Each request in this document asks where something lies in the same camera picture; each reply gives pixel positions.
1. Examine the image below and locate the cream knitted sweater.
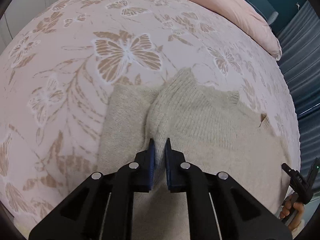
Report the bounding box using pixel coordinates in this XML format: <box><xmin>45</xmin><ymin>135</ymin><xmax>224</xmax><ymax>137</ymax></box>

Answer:
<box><xmin>97</xmin><ymin>68</ymin><xmax>290</xmax><ymax>239</ymax></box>

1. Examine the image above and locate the person's right hand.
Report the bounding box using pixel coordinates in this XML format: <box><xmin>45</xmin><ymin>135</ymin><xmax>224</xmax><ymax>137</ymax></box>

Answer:
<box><xmin>279</xmin><ymin>196</ymin><xmax>304</xmax><ymax>228</ymax></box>

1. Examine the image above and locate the blue pleated curtain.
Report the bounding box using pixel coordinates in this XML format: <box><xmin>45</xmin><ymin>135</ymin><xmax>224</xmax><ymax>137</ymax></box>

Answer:
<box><xmin>278</xmin><ymin>2</ymin><xmax>319</xmax><ymax>176</ymax></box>

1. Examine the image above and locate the pink butterfly patterned bedspread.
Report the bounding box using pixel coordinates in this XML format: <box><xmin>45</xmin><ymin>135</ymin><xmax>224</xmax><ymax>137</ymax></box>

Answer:
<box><xmin>1</xmin><ymin>0</ymin><xmax>300</xmax><ymax>235</ymax></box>

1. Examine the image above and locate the pink folded duvet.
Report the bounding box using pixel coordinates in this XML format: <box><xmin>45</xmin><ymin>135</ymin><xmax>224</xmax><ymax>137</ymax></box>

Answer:
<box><xmin>189</xmin><ymin>0</ymin><xmax>282</xmax><ymax>61</ymax></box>

